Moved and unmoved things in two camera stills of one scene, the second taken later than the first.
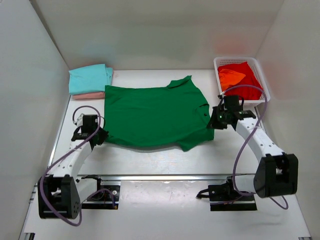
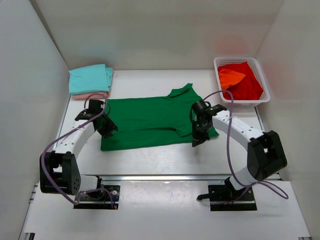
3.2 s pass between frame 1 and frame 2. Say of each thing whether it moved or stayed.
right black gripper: moved
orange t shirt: stayed
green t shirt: moved
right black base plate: stayed
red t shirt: stayed
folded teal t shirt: stayed
